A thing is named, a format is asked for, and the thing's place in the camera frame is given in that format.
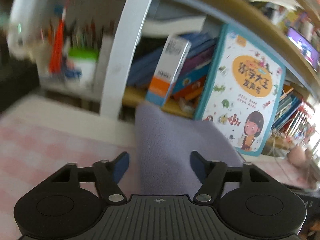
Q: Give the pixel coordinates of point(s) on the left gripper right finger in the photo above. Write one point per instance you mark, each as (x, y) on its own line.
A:
(199, 166)

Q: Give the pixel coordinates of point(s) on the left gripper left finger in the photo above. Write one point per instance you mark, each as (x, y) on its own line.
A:
(119, 166)

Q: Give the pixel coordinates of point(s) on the lavender towel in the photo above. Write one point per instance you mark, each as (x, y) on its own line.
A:
(164, 143)

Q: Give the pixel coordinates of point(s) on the children's character sound book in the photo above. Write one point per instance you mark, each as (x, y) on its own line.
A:
(242, 90)

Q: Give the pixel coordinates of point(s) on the pink checkered tablecloth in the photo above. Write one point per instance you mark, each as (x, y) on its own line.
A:
(56, 184)

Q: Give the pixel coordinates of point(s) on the blue books stack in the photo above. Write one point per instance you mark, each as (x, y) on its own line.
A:
(143, 68)

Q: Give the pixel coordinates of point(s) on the pink plush toy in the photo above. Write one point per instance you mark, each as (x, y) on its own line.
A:
(299, 157)

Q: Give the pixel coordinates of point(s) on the white jar green lid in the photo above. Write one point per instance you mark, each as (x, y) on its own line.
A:
(81, 66)

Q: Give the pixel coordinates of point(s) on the red books row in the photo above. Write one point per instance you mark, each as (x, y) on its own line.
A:
(299, 123)

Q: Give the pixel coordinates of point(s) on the slanted colourful books stack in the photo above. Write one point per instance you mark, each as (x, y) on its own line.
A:
(288, 104)

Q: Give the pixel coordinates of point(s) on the white orange medicine box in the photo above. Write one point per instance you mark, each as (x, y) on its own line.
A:
(168, 69)

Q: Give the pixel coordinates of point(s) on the red tassel ornament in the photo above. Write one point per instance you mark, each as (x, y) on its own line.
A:
(56, 57)

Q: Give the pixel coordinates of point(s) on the white shelf upright post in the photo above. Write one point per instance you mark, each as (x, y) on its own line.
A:
(123, 48)

